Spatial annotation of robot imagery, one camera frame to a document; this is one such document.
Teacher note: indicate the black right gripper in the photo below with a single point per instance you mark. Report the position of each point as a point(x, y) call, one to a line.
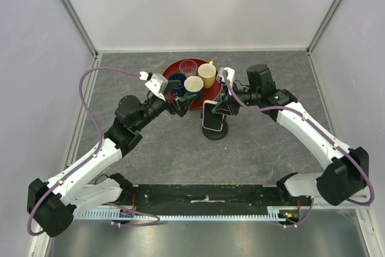
point(226, 105)

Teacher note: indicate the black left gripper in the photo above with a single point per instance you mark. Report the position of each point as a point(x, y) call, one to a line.
point(182, 103)

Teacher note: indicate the black smartphone pink case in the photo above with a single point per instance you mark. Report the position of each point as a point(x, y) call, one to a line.
point(212, 121)

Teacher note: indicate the black phone stand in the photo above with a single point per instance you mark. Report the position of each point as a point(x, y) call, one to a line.
point(215, 136)

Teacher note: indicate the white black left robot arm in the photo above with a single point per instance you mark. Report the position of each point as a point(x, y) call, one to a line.
point(54, 204)

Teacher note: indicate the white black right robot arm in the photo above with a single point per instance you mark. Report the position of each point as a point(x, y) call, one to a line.
point(345, 171)

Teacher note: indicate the dark blue mug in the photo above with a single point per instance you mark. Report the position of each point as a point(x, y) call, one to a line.
point(179, 90)

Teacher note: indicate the green mug cream inside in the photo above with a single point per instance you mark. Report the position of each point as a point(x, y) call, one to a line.
point(194, 87)

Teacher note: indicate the red round tray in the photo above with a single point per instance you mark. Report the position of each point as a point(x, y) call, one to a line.
point(208, 93)

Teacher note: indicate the clear drinking glass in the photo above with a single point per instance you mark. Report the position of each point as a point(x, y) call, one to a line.
point(188, 68)

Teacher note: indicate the yellow mug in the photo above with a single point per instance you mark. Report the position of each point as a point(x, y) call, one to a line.
point(207, 72)

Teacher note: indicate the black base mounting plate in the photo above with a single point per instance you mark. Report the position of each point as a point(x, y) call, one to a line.
point(205, 199)

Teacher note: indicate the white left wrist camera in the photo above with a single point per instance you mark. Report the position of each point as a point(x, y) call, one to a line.
point(155, 82)

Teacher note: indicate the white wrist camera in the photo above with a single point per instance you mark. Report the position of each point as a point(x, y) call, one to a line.
point(155, 82)
point(226, 74)

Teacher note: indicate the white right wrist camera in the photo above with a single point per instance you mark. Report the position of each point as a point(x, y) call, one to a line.
point(226, 74)

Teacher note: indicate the blue slotted cable duct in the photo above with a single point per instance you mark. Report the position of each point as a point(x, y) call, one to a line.
point(108, 213)

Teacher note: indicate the aluminium front frame rail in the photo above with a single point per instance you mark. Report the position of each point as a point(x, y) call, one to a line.
point(361, 197)

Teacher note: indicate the left aluminium frame post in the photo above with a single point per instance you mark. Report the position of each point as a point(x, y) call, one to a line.
point(72, 14)

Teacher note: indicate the aluminium frame corner post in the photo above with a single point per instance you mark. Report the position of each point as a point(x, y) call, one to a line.
point(328, 17)

